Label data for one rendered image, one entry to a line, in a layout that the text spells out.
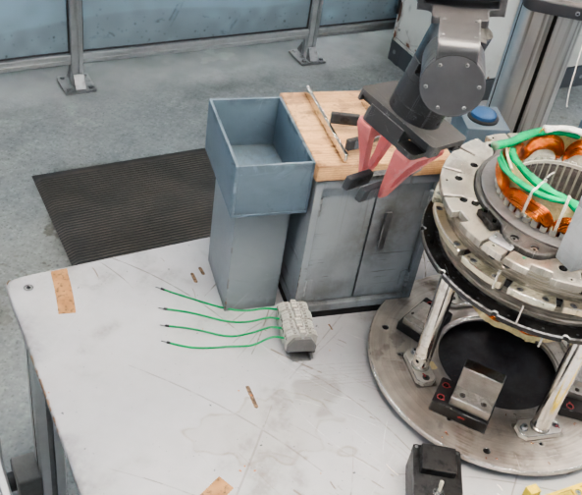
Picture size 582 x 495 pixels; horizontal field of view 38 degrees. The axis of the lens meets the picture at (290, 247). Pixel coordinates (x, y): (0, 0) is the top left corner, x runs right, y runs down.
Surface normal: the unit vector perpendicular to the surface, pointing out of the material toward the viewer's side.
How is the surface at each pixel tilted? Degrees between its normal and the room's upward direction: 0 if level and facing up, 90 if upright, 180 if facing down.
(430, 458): 0
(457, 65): 87
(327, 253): 90
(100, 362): 0
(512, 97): 90
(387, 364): 0
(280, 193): 90
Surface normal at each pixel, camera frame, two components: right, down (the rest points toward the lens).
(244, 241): 0.28, 0.65
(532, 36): -0.17, 0.61
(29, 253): 0.13, -0.76
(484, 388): -0.44, 0.53
